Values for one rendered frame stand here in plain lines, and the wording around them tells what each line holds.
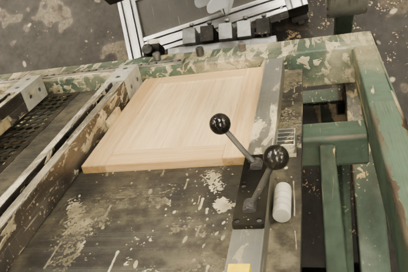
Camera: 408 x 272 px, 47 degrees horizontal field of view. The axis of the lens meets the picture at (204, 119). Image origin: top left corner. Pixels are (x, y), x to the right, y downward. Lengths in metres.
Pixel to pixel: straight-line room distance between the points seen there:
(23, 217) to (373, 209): 0.94
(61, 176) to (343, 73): 0.81
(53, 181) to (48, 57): 1.80
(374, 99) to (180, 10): 1.38
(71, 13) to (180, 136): 1.77
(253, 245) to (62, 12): 2.25
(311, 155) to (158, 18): 1.35
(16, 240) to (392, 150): 0.67
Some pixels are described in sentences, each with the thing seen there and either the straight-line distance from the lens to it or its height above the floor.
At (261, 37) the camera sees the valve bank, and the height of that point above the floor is 0.74.
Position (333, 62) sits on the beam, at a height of 0.88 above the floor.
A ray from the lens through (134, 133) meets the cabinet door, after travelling 1.15.
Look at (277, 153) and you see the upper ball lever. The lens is 0.69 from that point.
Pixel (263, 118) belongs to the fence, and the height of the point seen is 1.20.
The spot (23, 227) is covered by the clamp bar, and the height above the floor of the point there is 1.47.
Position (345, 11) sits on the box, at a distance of 1.52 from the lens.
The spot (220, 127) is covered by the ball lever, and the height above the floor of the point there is 1.44.
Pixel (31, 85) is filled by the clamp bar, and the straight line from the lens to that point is 1.56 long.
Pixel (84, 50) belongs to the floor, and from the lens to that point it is 2.65.
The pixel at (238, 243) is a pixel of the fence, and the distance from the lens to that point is 0.72.
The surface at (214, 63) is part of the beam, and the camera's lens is 1.40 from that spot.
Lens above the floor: 2.22
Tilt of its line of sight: 73 degrees down
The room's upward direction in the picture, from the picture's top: 62 degrees counter-clockwise
